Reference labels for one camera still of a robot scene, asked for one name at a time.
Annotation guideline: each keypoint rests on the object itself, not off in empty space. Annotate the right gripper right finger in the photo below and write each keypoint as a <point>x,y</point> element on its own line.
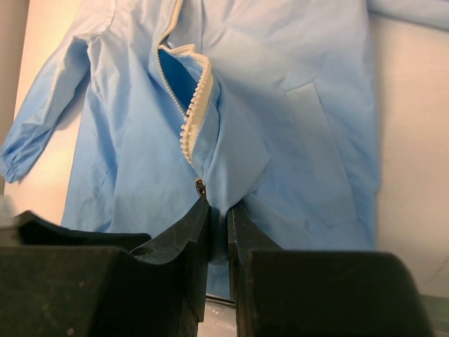
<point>264,279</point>

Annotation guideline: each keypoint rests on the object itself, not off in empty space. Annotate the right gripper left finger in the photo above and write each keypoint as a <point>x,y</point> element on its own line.
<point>156,289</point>

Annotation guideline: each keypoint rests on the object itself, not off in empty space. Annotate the light blue hooded jacket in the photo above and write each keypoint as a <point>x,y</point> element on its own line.
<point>269,103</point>

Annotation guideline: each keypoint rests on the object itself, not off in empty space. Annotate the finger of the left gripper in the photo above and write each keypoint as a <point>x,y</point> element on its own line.
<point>28,228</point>

